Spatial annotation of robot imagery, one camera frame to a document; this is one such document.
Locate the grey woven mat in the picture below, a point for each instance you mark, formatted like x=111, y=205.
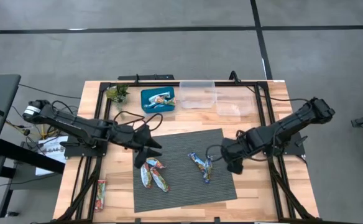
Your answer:
x=184, y=193

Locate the blue yellow granola bar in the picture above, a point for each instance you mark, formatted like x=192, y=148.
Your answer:
x=197, y=160
x=208, y=169

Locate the black aluminium table frame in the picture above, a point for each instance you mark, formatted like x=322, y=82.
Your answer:
x=246, y=83

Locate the silver blue granola bar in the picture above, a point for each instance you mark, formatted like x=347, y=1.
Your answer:
x=155, y=161

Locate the potted succulent plant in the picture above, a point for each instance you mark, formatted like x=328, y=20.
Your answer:
x=117, y=93

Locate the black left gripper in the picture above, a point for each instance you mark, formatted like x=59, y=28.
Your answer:
x=127, y=137

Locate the clear plastic bin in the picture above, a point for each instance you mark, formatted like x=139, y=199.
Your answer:
x=236, y=102
x=197, y=93

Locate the black mount bar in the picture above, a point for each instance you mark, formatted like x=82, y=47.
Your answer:
x=156, y=77

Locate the green red granola bar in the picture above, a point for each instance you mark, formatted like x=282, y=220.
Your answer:
x=100, y=194

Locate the white printed paper sheet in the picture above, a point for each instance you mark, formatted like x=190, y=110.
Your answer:
x=52, y=149

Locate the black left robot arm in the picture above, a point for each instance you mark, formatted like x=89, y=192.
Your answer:
x=76, y=124

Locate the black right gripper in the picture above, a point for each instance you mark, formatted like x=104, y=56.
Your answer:
x=236, y=151

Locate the green brown granola bar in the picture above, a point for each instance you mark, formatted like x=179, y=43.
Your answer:
x=146, y=175

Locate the teal plastic bin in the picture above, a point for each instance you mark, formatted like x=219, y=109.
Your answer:
x=145, y=108

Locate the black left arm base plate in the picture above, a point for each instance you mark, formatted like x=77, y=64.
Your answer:
x=76, y=152

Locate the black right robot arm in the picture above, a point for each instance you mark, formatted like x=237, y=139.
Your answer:
x=293, y=121

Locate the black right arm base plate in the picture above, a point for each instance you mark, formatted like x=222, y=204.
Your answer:
x=293, y=149

